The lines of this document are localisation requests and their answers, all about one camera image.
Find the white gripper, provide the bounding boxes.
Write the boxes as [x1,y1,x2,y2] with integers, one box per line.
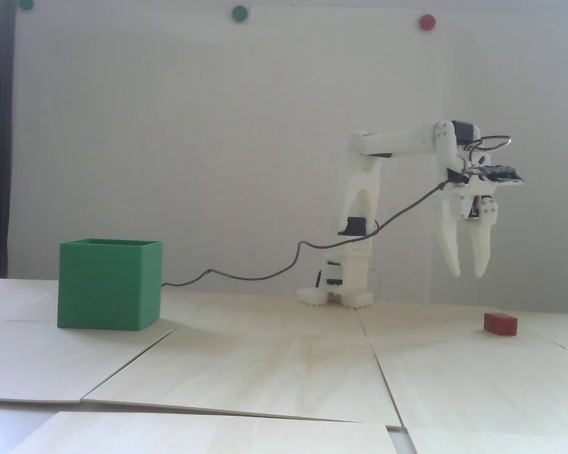
[436,177,499,279]

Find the red block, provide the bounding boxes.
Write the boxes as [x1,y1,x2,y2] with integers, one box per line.
[484,312,518,336]

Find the green box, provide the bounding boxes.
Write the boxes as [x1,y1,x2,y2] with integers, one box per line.
[57,239,163,331]

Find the light plywood board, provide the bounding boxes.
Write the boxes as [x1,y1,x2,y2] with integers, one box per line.
[9,410,399,454]
[405,426,568,454]
[0,278,60,323]
[356,303,568,351]
[367,336,568,438]
[0,318,177,404]
[82,328,404,429]
[160,289,367,339]

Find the white backdrop board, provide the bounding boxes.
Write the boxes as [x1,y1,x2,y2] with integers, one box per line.
[9,4,568,315]

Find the black camera cable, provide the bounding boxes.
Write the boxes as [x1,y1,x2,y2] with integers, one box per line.
[161,161,469,287]

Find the black wrist camera board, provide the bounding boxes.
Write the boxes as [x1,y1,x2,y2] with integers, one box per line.
[473,163,524,186]

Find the thin white cable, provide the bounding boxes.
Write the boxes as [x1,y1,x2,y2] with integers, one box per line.
[368,267,384,301]

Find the red servo wire bundle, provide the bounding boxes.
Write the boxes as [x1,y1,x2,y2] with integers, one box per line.
[466,136,512,166]

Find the dark window frame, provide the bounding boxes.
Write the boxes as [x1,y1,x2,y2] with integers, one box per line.
[0,0,17,279]

